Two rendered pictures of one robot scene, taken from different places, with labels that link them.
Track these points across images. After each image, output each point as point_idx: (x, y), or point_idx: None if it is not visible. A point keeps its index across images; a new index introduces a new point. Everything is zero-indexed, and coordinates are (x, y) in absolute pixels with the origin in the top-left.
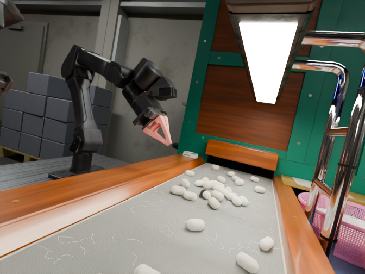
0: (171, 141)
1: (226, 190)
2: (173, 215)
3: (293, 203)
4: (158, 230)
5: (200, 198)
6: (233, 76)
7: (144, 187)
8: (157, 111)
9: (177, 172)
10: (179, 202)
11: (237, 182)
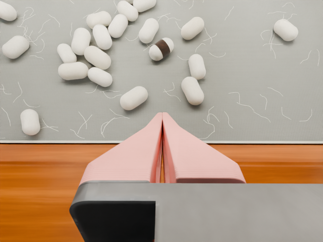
0: (157, 113)
1: (121, 16)
2: (270, 67)
3: None
4: (319, 66)
5: (172, 57)
6: None
7: (228, 148)
8: (268, 222)
9: (51, 149)
10: (221, 78)
11: (14, 12)
